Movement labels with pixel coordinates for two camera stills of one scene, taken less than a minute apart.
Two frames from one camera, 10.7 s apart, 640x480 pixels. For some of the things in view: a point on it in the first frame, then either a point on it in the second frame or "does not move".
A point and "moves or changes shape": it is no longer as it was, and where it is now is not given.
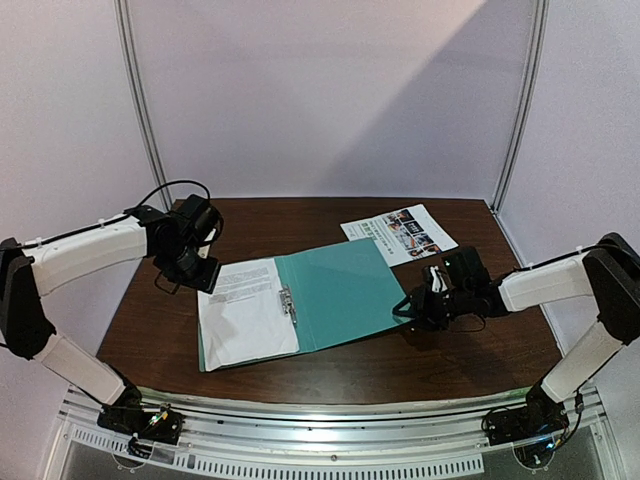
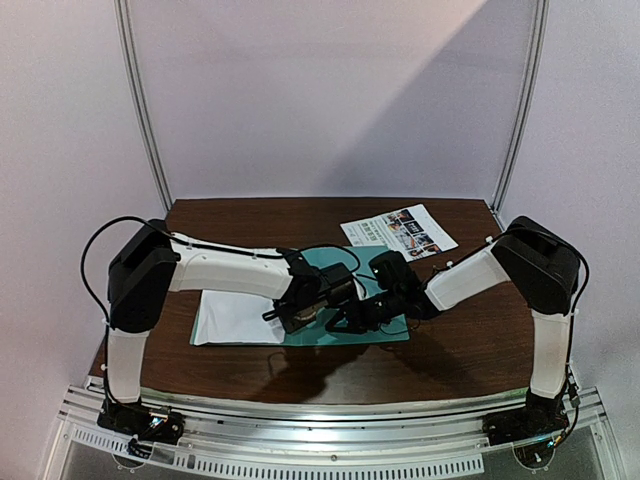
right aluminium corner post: (531, 75) does not move
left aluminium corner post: (136, 87) does not move
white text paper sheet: (242, 320) moves or changes shape
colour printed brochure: (402, 235) does not move
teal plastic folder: (331, 294) moves or changes shape
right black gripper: (426, 308) → (361, 314)
